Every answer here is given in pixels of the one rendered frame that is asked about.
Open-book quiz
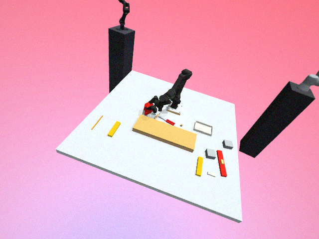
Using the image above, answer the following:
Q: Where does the yellow flat bar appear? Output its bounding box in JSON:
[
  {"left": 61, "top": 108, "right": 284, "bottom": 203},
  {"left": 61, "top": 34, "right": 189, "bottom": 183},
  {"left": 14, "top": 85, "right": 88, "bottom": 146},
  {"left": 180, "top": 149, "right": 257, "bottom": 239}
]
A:
[
  {"left": 196, "top": 156, "right": 203, "bottom": 177},
  {"left": 108, "top": 121, "right": 121, "bottom": 137}
]

